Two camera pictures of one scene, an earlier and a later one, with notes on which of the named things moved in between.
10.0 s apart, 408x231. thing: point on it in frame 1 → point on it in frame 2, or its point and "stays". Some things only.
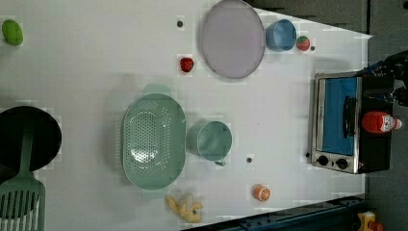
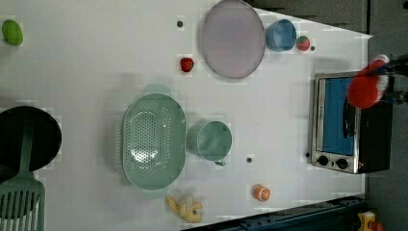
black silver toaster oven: [340, 143] stays
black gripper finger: [382, 94] → [397, 95]
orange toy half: [261, 192] stays
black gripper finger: [374, 70] → [397, 66]
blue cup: [280, 36] stays
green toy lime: [12, 33] stays
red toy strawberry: [187, 64] stays
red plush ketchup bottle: [377, 121] → [364, 90]
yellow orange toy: [369, 223] stays
